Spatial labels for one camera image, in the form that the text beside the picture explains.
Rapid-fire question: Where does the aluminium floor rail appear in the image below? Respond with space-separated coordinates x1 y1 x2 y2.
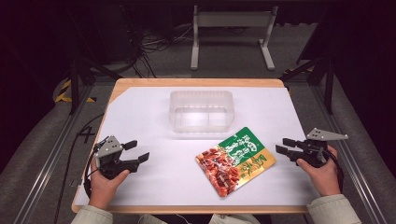
310 84 389 224
12 83 95 224

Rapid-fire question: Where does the person's left hand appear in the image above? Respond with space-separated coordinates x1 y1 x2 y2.
89 157 131 210

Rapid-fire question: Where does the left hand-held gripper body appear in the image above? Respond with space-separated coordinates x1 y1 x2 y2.
94 134 132 180

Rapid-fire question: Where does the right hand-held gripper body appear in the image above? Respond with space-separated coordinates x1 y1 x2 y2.
294 127 349 169

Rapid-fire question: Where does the clear plastic container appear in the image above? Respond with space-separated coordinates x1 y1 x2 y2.
168 90 235 134

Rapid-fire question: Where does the right hand-held gripper cable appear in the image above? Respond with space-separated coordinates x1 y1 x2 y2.
325 148 346 193

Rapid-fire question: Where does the left hand-held gripper cable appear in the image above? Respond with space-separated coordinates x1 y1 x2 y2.
82 141 108 199

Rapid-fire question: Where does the white metal stand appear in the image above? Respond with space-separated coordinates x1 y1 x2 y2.
190 5 279 72

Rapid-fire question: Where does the white paper sheet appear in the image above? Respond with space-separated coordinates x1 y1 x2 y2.
75 86 320 207

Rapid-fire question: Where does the bundle of black cables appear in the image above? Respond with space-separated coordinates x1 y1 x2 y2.
122 6 194 79

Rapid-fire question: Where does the hand-held gripper cable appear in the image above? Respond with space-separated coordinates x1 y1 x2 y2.
82 141 108 199
325 148 346 193

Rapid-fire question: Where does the black metal stand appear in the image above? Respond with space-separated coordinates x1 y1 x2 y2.
279 55 336 116
65 55 123 116

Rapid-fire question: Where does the black floor cable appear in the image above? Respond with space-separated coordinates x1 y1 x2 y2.
53 113 106 224

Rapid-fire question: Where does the green and red snack packet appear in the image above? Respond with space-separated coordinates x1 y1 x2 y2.
194 126 277 198

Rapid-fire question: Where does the person's right hand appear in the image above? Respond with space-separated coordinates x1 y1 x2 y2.
295 145 343 198

